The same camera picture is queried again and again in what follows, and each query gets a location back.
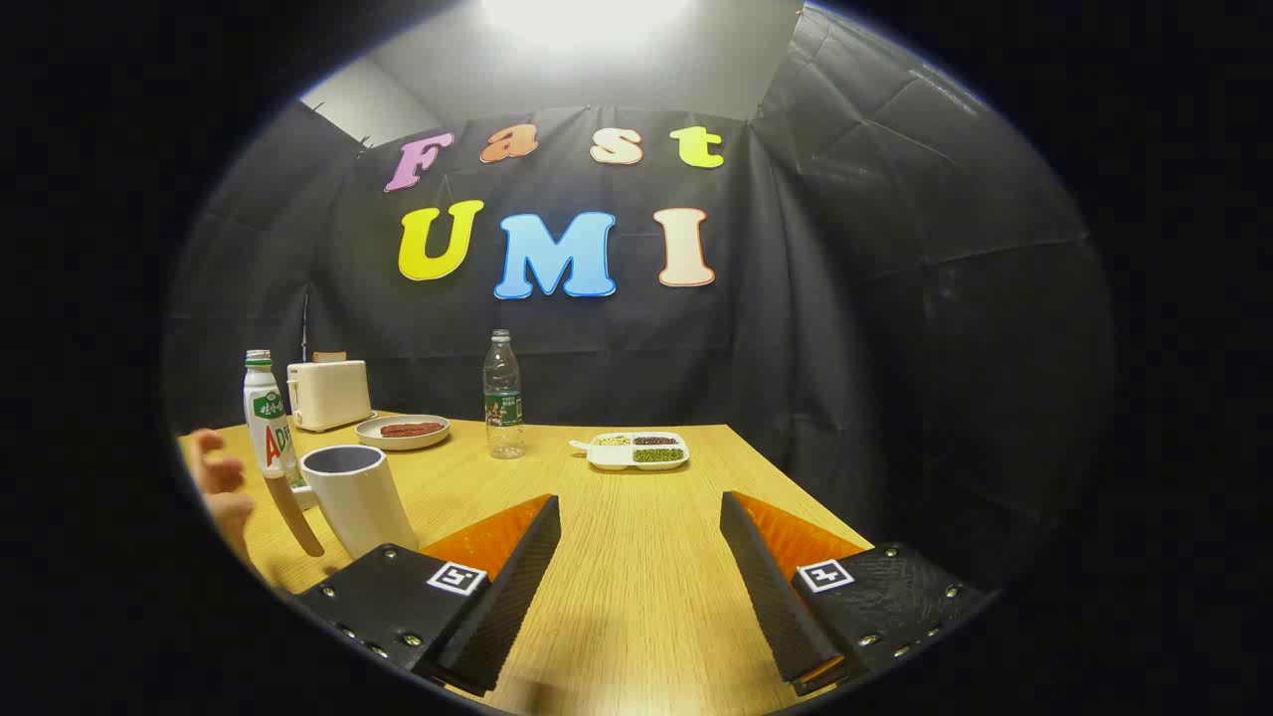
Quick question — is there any clear plastic water bottle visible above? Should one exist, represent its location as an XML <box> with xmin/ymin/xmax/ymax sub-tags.
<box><xmin>482</xmin><ymin>329</ymin><xmax>525</xmax><ymax>459</ymax></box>

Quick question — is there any white cup with cork handle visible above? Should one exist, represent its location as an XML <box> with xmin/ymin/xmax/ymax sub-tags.
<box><xmin>261</xmin><ymin>445</ymin><xmax>419</xmax><ymax>561</ymax></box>

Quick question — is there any round white plate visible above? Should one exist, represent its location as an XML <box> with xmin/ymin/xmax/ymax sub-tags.
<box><xmin>355</xmin><ymin>414</ymin><xmax>451</xmax><ymax>451</ymax></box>

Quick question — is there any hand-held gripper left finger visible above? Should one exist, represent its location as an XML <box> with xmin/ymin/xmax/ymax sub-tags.
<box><xmin>288</xmin><ymin>494</ymin><xmax>563</xmax><ymax>697</ymax></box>

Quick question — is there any cream toaster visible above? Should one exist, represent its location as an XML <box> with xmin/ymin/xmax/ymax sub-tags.
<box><xmin>286</xmin><ymin>359</ymin><xmax>377</xmax><ymax>433</ymax></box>

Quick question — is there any white juice bottle green ring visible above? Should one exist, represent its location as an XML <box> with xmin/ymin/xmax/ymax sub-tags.
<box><xmin>243</xmin><ymin>349</ymin><xmax>317</xmax><ymax>511</ymax></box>

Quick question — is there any white divided tray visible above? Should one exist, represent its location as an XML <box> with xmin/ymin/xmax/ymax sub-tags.
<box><xmin>569</xmin><ymin>431</ymin><xmax>690</xmax><ymax>471</ymax></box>

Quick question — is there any black backdrop cloth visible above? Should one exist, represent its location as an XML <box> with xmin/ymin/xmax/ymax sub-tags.
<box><xmin>164</xmin><ymin>5</ymin><xmax>1115</xmax><ymax>588</ymax></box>

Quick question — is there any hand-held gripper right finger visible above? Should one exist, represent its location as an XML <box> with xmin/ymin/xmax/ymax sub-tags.
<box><xmin>719</xmin><ymin>490</ymin><xmax>996</xmax><ymax>697</ymax></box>

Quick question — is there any wooden table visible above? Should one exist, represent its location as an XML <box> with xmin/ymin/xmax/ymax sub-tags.
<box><xmin>177</xmin><ymin>413</ymin><xmax>876</xmax><ymax>716</ymax></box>

